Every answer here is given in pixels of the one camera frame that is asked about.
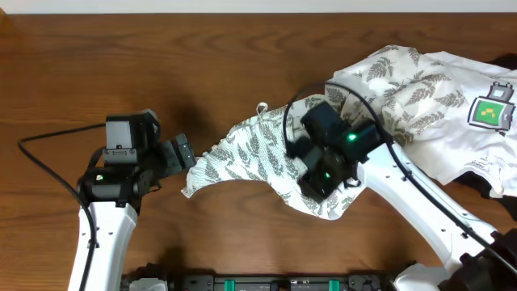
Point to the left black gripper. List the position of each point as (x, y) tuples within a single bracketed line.
[(173, 163)]

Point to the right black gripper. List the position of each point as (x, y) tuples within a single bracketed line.
[(312, 183)]

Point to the white fern-print dress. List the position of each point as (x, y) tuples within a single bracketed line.
[(396, 81)]

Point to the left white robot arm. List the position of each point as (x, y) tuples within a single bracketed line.
[(133, 167)]

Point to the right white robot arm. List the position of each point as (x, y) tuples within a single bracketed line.
[(473, 254)]

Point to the white t-shirt with pixel graphic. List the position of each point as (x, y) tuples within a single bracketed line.
[(476, 109)]

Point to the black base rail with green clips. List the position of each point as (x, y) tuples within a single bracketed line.
[(158, 277)]

